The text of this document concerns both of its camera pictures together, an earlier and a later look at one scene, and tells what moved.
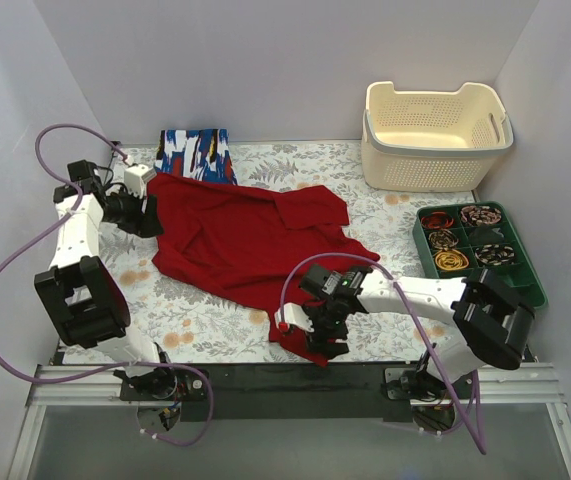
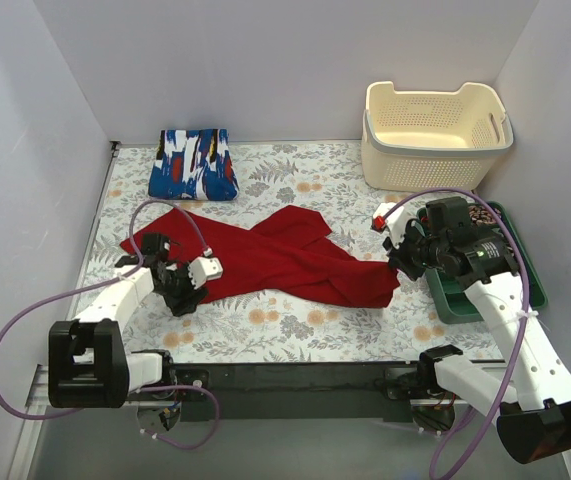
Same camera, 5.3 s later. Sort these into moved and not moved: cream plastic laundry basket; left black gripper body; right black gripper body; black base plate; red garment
Moved: right black gripper body; left black gripper body; red garment
Not moved: black base plate; cream plastic laundry basket
